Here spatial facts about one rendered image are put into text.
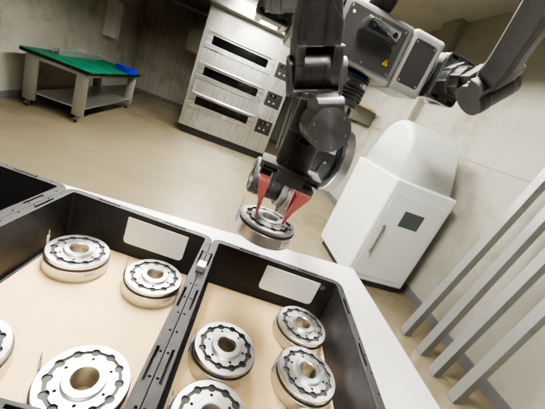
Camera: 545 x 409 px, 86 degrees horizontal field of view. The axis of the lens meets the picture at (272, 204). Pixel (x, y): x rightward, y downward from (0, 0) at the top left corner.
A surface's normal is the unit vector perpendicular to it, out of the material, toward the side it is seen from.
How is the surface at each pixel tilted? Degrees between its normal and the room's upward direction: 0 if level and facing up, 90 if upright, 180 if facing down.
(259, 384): 0
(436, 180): 71
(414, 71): 90
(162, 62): 90
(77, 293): 0
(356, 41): 90
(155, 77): 90
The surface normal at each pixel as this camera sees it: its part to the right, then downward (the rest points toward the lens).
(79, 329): 0.37, -0.87
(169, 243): 0.00, 0.35
